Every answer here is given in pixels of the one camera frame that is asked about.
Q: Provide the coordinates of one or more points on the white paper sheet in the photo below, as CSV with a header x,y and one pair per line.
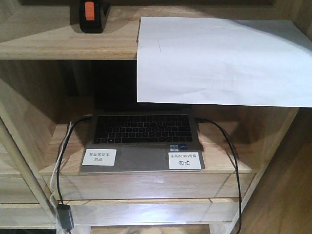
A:
x,y
223,61

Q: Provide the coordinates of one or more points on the black and orange stapler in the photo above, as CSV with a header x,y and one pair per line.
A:
x,y
93,15

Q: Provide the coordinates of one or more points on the grey open laptop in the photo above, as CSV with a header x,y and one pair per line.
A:
x,y
142,133

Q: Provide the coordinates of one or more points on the white label right palmrest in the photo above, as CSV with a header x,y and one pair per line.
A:
x,y
184,161

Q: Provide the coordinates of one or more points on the white label palmrest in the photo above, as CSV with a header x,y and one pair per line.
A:
x,y
184,161
99,157

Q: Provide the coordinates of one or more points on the white label left palmrest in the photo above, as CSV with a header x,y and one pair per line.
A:
x,y
99,157

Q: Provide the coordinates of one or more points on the wooden shelf unit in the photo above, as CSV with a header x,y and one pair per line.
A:
x,y
38,39

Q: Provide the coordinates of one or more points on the grey adapter dongle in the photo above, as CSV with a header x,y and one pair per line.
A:
x,y
65,216

